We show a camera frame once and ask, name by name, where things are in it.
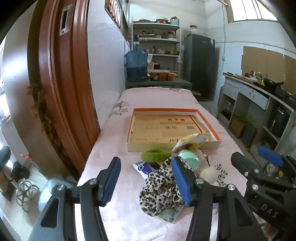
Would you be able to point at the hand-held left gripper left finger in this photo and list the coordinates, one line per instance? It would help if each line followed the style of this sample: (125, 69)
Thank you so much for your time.
(108, 185)

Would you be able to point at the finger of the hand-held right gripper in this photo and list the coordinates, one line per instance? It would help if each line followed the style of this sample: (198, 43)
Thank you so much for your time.
(270, 156)
(242, 165)

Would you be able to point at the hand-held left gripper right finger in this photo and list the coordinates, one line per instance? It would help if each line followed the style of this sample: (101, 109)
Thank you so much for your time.
(182, 183)

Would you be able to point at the mint green puff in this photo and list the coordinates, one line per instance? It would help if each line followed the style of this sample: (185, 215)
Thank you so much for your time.
(189, 161)

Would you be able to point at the leopard print cloth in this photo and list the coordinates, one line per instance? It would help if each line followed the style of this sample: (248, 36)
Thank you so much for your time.
(157, 190)

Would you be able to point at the purple white packet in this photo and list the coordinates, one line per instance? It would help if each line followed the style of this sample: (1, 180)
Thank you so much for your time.
(142, 168)

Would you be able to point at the green terry headband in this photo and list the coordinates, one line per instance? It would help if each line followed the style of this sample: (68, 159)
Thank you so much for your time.
(152, 155)

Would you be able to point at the yellow white packet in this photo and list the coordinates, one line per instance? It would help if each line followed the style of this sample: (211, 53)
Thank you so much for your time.
(192, 141)

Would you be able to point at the orange rimmed cardboard box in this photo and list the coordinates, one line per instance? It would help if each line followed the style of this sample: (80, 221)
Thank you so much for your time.
(161, 129)

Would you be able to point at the dark green pot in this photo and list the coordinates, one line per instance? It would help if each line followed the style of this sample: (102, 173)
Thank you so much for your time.
(278, 122)

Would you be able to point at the wooden planter box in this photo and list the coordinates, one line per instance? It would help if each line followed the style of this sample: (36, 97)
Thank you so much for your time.
(238, 127)

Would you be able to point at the black gas stove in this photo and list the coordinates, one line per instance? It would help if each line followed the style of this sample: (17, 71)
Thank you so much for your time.
(286, 96)

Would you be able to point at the grey kitchen counter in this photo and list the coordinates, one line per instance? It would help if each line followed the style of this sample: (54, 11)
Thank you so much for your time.
(249, 92)

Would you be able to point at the black wok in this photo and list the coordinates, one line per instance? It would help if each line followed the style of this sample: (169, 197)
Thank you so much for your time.
(271, 83)

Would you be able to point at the green bottle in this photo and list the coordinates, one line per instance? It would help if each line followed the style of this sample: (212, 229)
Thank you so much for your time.
(259, 78)

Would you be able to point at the wooden stool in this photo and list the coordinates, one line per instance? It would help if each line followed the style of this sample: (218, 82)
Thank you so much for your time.
(196, 93)

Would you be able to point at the black dumbbells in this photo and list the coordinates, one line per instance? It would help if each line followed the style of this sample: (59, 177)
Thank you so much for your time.
(20, 171)

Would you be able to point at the dried hanging plant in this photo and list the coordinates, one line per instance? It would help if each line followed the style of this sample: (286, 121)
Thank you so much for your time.
(44, 115)

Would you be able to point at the green table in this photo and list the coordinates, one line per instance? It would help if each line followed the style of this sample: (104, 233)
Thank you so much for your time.
(180, 82)

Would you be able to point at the row of amber jars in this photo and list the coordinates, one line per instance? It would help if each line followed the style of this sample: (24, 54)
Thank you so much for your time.
(161, 75)

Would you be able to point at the dark grey refrigerator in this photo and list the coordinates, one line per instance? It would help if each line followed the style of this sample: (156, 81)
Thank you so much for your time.
(198, 64)

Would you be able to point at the blue water jug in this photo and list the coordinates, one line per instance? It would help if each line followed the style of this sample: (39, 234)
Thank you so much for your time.
(136, 64)

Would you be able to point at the grey metal shelf rack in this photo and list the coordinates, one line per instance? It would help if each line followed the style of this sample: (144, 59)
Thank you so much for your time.
(157, 41)

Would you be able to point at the jar on refrigerator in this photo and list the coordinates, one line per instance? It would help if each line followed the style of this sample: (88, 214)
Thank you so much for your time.
(193, 29)

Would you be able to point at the window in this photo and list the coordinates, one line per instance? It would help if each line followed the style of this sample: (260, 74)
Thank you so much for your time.
(252, 10)

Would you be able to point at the teal pot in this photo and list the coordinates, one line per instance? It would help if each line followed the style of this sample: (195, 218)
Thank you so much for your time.
(174, 21)

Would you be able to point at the red pot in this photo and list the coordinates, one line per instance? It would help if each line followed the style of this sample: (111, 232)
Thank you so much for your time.
(161, 20)

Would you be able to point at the metal door strike plate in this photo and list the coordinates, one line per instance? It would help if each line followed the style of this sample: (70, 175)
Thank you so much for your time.
(65, 20)

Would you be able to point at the cardboard sheets on wall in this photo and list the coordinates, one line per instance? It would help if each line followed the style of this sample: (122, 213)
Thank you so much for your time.
(254, 60)

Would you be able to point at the brown wooden door frame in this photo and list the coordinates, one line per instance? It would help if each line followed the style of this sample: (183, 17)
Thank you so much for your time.
(64, 81)

